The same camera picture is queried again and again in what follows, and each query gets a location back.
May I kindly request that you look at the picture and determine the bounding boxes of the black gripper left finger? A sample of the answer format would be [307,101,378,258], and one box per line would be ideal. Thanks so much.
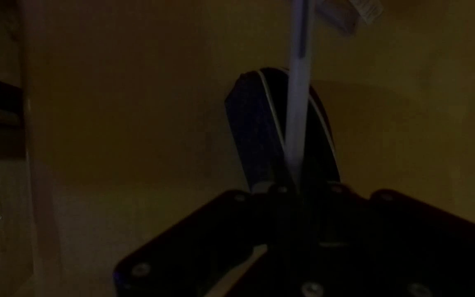
[113,183,302,297]

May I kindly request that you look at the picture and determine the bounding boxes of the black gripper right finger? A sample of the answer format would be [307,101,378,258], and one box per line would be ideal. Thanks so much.
[231,180,475,297]

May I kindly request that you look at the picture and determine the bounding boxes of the white pen with blue cap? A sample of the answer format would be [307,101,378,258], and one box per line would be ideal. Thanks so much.
[283,0,319,188]

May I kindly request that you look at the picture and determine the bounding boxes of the black pencil case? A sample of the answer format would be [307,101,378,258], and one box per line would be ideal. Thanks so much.
[225,66,344,192]

